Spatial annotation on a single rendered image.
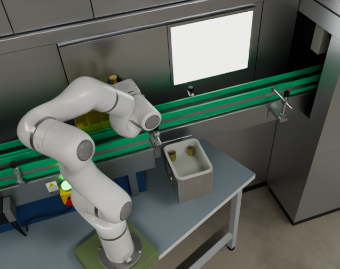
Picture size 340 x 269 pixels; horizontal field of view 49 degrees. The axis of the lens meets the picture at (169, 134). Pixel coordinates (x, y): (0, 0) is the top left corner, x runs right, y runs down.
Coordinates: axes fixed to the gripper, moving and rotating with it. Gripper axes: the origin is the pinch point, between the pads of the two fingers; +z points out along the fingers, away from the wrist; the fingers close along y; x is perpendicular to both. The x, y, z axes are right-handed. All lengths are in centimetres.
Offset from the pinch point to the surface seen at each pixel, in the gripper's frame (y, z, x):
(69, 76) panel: 14.0, 17.4, 1.2
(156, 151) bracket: -7.6, -16.2, 32.9
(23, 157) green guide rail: 45, 6, 25
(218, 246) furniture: -33, -34, 116
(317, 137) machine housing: -89, -41, 49
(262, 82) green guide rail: -73, -13, 24
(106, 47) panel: -3.7, 13.1, -8.7
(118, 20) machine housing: -10.7, 12.2, -19.3
